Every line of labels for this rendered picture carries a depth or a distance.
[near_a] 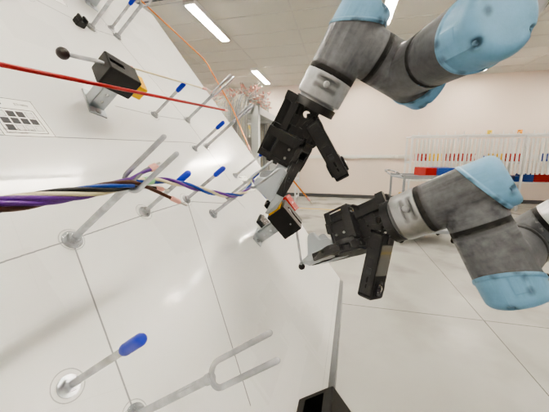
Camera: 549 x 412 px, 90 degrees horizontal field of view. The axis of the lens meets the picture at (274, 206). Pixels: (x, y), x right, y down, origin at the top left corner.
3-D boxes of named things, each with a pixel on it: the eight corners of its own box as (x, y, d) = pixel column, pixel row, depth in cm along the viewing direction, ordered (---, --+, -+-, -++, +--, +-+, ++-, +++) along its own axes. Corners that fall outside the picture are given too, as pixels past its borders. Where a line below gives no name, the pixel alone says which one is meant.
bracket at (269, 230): (260, 247, 55) (279, 234, 53) (252, 238, 54) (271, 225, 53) (264, 236, 59) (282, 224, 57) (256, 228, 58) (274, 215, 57)
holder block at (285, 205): (284, 239, 54) (301, 228, 52) (266, 218, 52) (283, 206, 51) (287, 230, 57) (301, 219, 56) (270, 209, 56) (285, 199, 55)
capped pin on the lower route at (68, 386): (51, 397, 18) (129, 347, 15) (60, 373, 19) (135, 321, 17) (75, 400, 19) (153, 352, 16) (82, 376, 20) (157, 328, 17)
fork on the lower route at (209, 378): (146, 429, 22) (288, 361, 17) (123, 434, 20) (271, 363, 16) (145, 399, 23) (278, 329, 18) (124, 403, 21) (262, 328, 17)
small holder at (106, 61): (32, 66, 34) (62, 21, 31) (105, 99, 42) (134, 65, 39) (38, 92, 32) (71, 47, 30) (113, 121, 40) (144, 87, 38)
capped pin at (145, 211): (136, 207, 34) (182, 165, 31) (146, 207, 36) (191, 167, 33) (141, 217, 34) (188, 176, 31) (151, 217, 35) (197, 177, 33)
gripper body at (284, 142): (262, 149, 54) (291, 88, 49) (301, 169, 54) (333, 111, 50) (254, 156, 47) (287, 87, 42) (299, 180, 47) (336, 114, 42)
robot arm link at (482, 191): (530, 209, 32) (493, 145, 34) (431, 239, 39) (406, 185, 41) (528, 207, 38) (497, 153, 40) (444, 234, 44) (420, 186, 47)
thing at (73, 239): (87, 244, 26) (185, 154, 22) (69, 252, 25) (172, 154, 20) (74, 228, 26) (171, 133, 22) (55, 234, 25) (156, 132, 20)
